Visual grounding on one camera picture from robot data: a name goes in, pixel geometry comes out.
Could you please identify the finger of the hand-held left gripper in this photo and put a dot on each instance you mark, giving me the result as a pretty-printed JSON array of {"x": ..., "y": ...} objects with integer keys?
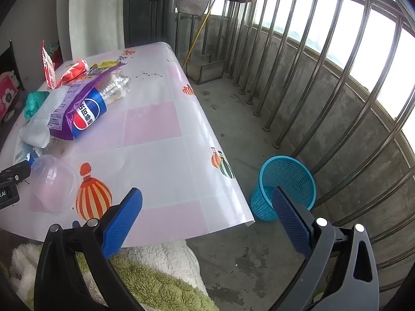
[{"x": 13, "y": 172}]

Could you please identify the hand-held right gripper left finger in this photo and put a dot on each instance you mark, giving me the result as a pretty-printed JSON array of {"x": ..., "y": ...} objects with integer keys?
[{"x": 123, "y": 220}]

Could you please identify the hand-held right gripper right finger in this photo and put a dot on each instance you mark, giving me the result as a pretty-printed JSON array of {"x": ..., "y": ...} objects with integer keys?
[{"x": 291, "y": 220}]

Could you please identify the blue and white carton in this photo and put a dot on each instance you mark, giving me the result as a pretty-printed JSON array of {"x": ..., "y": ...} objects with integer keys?
[{"x": 21, "y": 155}]

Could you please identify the clear plastic cup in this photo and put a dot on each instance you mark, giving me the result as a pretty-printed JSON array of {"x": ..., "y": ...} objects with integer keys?
[{"x": 53, "y": 181}]

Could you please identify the blue plastic wastebasket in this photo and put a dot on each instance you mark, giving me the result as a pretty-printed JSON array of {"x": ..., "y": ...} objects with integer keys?
[{"x": 288, "y": 175}]

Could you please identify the clear bottle with blue label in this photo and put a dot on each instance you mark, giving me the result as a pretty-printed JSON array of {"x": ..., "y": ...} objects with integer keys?
[{"x": 87, "y": 113}]

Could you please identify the white cloth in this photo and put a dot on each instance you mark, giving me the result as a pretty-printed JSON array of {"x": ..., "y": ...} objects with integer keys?
[{"x": 42, "y": 123}]

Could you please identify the pink patterned tablecloth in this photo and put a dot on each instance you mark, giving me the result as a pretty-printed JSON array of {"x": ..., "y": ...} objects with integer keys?
[{"x": 155, "y": 168}]

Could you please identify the green and white fluffy blanket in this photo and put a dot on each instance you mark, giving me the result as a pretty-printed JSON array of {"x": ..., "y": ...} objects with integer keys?
[{"x": 155, "y": 281}]

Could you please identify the teal plastic bag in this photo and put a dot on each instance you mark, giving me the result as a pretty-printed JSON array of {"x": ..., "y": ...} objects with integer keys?
[{"x": 34, "y": 103}]

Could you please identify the purple snack bag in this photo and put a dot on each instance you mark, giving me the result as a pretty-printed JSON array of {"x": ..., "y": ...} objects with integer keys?
[{"x": 61, "y": 116}]

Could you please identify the pink floral box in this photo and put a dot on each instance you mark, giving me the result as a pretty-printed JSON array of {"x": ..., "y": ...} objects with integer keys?
[{"x": 6, "y": 94}]

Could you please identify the red and white wrapper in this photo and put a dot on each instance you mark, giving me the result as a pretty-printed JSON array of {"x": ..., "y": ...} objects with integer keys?
[{"x": 48, "y": 68}]

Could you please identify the red orange snack wrapper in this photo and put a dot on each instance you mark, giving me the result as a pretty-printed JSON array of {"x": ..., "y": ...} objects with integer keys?
[{"x": 73, "y": 69}]

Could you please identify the colourful cloth bundle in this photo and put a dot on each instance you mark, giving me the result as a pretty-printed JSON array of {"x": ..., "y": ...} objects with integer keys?
[{"x": 53, "y": 51}]

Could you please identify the yellow snack wrapper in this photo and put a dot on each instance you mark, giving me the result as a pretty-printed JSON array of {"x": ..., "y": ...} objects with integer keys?
[{"x": 103, "y": 63}]

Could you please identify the yellow broom stick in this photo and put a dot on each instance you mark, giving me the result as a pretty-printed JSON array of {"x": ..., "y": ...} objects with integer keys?
[{"x": 197, "y": 35}]

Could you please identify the dark metal door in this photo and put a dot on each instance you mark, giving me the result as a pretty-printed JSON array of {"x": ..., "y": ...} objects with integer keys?
[{"x": 146, "y": 19}]

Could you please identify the grey hanging cloth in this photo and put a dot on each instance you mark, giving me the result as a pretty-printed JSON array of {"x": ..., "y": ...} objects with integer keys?
[{"x": 193, "y": 1}]

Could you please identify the metal railing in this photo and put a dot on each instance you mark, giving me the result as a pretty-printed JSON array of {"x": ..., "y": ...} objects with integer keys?
[{"x": 369, "y": 4}]

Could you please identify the metal box frame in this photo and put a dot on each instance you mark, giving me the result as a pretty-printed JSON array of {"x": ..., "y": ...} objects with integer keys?
[{"x": 207, "y": 71}]

